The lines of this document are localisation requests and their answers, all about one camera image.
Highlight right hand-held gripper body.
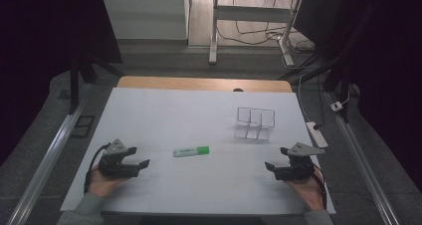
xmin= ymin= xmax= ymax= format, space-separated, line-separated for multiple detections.
xmin=274 ymin=141 xmax=326 ymax=182

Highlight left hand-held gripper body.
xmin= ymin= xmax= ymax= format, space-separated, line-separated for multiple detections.
xmin=98 ymin=138 xmax=140 ymax=179

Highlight clear acrylic pen holder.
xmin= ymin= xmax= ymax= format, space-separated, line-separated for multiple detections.
xmin=233 ymin=107 xmax=277 ymax=141

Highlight green highlighter marker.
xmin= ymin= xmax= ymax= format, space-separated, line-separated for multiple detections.
xmin=172 ymin=145 xmax=211 ymax=158

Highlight person's left hand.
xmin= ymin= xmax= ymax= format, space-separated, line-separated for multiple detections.
xmin=87 ymin=166 xmax=129 ymax=200

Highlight person's right hand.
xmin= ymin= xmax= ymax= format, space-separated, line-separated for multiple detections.
xmin=285 ymin=170 xmax=326 ymax=212

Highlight white power strip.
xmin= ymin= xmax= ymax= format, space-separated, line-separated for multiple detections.
xmin=305 ymin=120 xmax=329 ymax=149

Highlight white table mat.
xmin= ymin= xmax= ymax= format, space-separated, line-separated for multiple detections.
xmin=60 ymin=87 xmax=336 ymax=217

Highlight black metal stand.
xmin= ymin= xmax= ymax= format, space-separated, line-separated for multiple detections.
xmin=278 ymin=0 xmax=376 ymax=124
xmin=68 ymin=57 xmax=125 ymax=116

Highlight white cabinet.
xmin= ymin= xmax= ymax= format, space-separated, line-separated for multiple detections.
xmin=100 ymin=0 xmax=191 ymax=41

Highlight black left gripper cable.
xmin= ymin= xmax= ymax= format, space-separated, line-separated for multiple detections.
xmin=84 ymin=143 xmax=110 ymax=195

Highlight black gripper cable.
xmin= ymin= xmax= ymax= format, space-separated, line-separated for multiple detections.
xmin=84 ymin=143 xmax=110 ymax=195
xmin=312 ymin=163 xmax=328 ymax=210

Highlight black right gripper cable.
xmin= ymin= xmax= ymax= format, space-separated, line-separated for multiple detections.
xmin=312 ymin=163 xmax=328 ymax=210

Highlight white power strip cable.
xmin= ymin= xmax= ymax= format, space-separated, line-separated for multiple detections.
xmin=297 ymin=73 xmax=315 ymax=123

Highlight aluminium floor rail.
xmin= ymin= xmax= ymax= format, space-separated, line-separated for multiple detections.
xmin=323 ymin=91 xmax=401 ymax=225
xmin=5 ymin=82 xmax=95 ymax=225

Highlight black floor cables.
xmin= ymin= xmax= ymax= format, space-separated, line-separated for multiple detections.
xmin=216 ymin=0 xmax=317 ymax=59

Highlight white metal desk frame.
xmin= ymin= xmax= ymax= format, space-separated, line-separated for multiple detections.
xmin=208 ymin=0 xmax=304 ymax=68

